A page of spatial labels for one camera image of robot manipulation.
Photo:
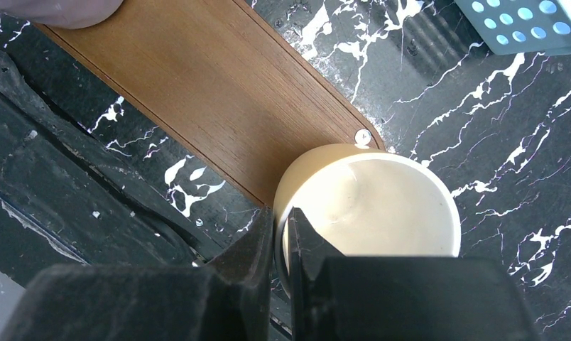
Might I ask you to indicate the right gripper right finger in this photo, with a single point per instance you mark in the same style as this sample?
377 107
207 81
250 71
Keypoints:
338 297

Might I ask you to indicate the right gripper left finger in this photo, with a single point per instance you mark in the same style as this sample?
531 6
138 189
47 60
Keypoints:
227 298

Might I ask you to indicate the light blue plastic basket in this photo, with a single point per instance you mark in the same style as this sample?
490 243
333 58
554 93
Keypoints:
521 26

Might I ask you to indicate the yellow ceramic mug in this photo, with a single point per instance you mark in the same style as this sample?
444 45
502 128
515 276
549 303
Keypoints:
366 202

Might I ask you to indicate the purple ceramic mug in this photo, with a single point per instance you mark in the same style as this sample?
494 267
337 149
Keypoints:
71 14

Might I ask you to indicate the brown wooden oval tray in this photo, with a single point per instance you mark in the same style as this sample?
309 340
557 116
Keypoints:
222 82

